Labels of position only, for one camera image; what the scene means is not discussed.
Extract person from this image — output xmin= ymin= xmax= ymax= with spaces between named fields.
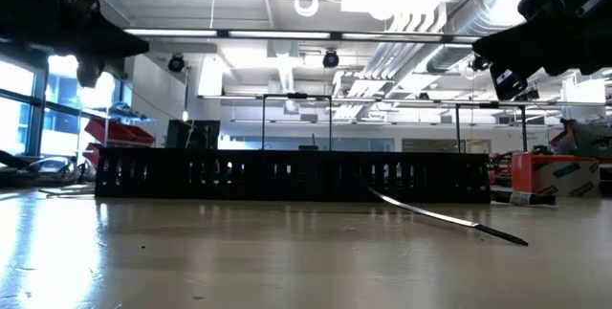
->
xmin=549 ymin=117 xmax=612 ymax=157

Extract clear safety glasses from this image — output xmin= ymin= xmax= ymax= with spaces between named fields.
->
xmin=18 ymin=155 xmax=97 ymax=188

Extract overhead light bar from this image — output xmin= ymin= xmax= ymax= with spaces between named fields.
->
xmin=122 ymin=28 xmax=479 ymax=45

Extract black monitor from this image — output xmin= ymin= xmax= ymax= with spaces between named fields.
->
xmin=165 ymin=120 xmax=221 ymax=150

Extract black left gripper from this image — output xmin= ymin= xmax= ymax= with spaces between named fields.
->
xmin=0 ymin=0 xmax=150 ymax=59

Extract red storage bins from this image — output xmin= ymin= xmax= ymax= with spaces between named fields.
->
xmin=83 ymin=118 xmax=157 ymax=166

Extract black metal frame stand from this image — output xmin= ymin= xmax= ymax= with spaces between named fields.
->
xmin=261 ymin=92 xmax=334 ymax=151
xmin=453 ymin=101 xmax=530 ymax=153

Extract white hanging ring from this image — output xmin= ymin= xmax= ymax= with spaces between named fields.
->
xmin=294 ymin=0 xmax=320 ymax=18

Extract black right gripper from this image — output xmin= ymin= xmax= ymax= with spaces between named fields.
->
xmin=471 ymin=0 xmax=612 ymax=77

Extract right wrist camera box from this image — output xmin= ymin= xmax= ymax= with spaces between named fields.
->
xmin=488 ymin=61 xmax=531 ymax=102

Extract black slotted cable duct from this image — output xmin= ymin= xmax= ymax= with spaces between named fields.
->
xmin=94 ymin=147 xmax=492 ymax=205

